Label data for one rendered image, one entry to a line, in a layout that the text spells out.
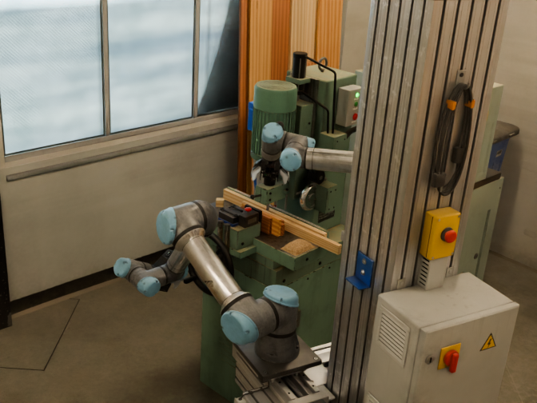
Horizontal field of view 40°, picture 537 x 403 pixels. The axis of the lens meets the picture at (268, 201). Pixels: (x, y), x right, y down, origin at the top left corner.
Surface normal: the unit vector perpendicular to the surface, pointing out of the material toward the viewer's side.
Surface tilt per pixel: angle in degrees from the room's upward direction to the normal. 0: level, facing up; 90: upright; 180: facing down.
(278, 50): 87
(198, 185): 90
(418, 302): 0
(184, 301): 0
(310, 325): 90
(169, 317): 0
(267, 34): 87
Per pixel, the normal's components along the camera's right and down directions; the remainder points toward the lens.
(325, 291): 0.73, 0.32
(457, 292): 0.07, -0.91
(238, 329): -0.65, 0.33
